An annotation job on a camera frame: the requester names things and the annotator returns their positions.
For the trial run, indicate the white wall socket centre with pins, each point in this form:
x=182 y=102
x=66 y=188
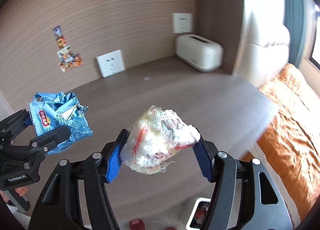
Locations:
x=111 y=63

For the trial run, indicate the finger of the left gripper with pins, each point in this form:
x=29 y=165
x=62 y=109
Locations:
x=13 y=125
x=50 y=140

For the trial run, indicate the orange bed cover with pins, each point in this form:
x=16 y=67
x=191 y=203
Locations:
x=291 y=141

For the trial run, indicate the white bed skirt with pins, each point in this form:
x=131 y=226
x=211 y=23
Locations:
x=257 y=152

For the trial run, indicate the beige padded headboard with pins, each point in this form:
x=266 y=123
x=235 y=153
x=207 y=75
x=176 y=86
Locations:
x=264 y=52

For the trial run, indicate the red slipper left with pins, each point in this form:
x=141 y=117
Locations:
x=136 y=224

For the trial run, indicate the white wall socket side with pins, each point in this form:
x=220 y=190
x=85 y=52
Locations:
x=182 y=23

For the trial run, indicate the person's left hand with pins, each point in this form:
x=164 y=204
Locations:
x=21 y=191

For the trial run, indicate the blue snack bag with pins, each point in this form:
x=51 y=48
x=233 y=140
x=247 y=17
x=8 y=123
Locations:
x=49 y=111

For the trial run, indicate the window with dark frame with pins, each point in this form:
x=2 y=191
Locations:
x=315 y=52

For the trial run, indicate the white red wrapper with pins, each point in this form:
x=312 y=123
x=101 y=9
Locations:
x=155 y=137

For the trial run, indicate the teal curtain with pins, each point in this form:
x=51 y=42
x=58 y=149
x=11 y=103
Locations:
x=295 y=22

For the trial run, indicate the white tissue box appliance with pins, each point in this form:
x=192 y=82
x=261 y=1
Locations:
x=203 y=54

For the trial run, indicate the colourful wall stickers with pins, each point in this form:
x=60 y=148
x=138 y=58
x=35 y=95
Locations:
x=67 y=57

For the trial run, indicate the white square trash bin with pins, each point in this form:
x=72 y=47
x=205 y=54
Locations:
x=196 y=210

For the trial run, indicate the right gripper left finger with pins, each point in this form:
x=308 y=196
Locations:
x=58 y=206

